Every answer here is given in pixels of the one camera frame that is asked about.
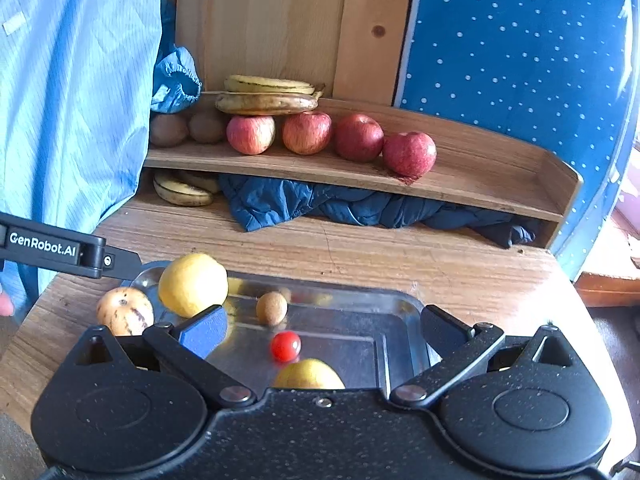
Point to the yellow-green mango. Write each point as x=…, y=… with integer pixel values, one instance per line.
x=309, y=376

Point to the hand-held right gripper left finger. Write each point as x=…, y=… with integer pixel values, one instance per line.
x=202, y=331

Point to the blue dotted fabric cover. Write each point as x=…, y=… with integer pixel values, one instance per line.
x=510, y=60

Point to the yellow-green banana bunch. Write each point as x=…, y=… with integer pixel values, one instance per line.
x=270, y=84

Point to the reddish wooden bench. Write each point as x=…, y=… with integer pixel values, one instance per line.
x=605, y=287

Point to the wooden board panel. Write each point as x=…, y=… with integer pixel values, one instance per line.
x=280, y=20

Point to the light blue coat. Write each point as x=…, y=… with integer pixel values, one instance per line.
x=75, y=110

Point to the red cherry tomato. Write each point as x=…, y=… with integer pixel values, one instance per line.
x=285, y=346

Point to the wooden desk shelf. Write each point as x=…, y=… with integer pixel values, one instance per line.
x=480, y=170

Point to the metal tray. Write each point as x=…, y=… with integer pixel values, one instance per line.
x=330, y=330

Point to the dark red apple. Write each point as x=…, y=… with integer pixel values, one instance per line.
x=358, y=137
x=409, y=155

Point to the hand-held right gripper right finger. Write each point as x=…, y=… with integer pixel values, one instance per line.
x=440, y=327

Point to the yellow lemon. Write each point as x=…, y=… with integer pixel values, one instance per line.
x=190, y=282

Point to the person's left hand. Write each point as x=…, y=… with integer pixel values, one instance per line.
x=5, y=302

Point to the dark blue cloth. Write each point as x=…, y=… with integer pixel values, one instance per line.
x=280, y=205

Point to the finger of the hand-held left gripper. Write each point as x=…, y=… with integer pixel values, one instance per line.
x=122, y=264

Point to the blue elastic cap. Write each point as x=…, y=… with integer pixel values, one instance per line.
x=175, y=80

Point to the pale red apple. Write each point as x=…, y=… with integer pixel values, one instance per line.
x=306, y=133
x=250, y=135

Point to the brown-spotted yellow banana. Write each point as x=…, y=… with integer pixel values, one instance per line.
x=265, y=103

